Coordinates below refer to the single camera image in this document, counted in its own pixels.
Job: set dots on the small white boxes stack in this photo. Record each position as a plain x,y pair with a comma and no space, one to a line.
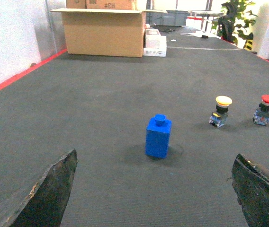
155,44

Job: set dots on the red push button switch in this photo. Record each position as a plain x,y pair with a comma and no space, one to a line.
261,115

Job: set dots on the grey plastic crate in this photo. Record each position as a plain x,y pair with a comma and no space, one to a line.
171,18

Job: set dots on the blue block part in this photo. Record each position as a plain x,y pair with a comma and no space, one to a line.
158,136

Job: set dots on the green potted plant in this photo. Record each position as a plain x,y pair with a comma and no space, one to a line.
236,22

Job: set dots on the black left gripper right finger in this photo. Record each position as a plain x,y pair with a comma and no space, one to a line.
251,185

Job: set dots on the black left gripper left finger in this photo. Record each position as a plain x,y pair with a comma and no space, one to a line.
43,202

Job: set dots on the yellow push button switch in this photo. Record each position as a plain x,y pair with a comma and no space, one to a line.
219,117

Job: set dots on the cardboard box marked H3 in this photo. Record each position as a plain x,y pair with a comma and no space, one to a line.
111,4

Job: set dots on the large open cardboard box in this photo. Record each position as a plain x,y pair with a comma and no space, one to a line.
104,32

